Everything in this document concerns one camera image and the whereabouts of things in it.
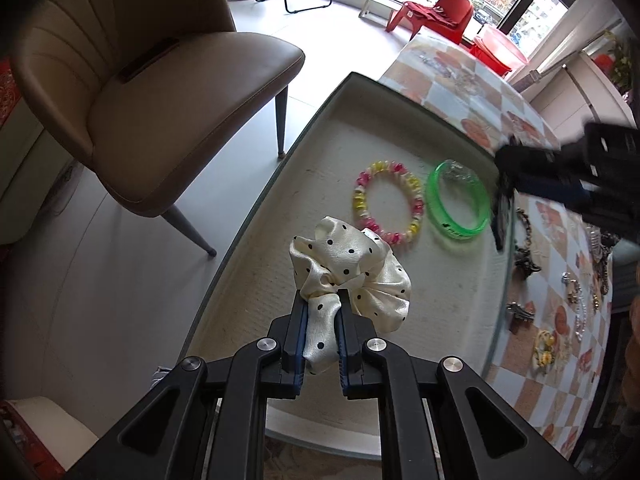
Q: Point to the red plastic stool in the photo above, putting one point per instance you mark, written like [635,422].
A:
[500,47]

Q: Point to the white polka dot scrunchie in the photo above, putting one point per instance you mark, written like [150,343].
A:
[350,265]

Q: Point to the checked fruit print tablecloth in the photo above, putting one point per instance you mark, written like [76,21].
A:
[540,400]

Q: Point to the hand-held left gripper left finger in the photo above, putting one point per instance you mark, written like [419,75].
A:
[299,340]

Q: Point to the red patterned rug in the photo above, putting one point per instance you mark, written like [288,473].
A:
[4,90]

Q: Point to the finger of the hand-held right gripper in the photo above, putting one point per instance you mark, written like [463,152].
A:
[530,160]
[565,192]

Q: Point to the white cabinet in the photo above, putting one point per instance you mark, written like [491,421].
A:
[585,95]

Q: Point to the beige upholstered chair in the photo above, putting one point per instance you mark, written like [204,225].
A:
[165,125]

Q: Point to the white rectangular tray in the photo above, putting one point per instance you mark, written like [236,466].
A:
[325,160]

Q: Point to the green translucent bangle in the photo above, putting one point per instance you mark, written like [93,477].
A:
[451,228]

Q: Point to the red plastic chair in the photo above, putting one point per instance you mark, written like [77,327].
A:
[440,12]

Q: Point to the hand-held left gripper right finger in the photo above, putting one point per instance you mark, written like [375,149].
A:
[344,345]

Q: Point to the white low bench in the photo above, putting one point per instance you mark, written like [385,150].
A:
[375,5]

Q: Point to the clear silver jewellery pieces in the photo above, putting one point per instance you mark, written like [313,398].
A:
[452,72]

